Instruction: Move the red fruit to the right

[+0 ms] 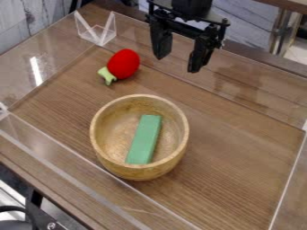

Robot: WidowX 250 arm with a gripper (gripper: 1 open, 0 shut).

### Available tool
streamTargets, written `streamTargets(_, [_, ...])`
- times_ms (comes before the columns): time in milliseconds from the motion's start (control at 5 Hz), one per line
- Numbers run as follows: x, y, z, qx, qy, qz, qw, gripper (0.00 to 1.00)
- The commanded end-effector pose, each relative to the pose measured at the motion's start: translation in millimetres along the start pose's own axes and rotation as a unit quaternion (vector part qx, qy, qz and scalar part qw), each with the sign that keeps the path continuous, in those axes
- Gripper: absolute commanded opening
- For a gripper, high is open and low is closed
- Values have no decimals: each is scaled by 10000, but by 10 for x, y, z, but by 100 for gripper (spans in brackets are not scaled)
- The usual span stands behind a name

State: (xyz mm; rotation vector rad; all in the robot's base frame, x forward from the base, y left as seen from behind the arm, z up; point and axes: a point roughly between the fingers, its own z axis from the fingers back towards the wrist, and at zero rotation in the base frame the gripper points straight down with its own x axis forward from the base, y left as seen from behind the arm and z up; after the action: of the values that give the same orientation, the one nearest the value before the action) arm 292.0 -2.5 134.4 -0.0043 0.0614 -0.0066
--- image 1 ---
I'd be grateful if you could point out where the green rectangular block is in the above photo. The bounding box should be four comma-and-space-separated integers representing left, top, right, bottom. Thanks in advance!
124, 115, 161, 164

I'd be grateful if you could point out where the metal table leg background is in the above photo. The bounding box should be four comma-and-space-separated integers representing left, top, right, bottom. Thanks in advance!
270, 9, 303, 57

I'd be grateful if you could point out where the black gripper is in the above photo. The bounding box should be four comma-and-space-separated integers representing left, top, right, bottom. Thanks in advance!
147, 0, 231, 73

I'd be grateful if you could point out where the black cable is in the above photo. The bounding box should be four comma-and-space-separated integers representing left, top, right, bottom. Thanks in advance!
0, 205, 28, 230

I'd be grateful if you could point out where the wooden bowl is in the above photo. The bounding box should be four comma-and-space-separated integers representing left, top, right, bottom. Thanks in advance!
89, 94, 189, 181

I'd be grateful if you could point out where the clear acrylic corner bracket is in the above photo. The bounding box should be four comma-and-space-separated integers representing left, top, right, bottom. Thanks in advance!
73, 11, 116, 47

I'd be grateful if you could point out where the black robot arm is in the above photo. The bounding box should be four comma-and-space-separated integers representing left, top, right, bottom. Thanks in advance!
147, 0, 231, 73

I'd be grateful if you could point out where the black table frame leg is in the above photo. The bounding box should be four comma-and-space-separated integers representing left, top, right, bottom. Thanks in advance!
25, 190, 65, 230

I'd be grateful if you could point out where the red plush fruit green stem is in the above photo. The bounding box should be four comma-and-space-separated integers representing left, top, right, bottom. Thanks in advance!
97, 49, 140, 85

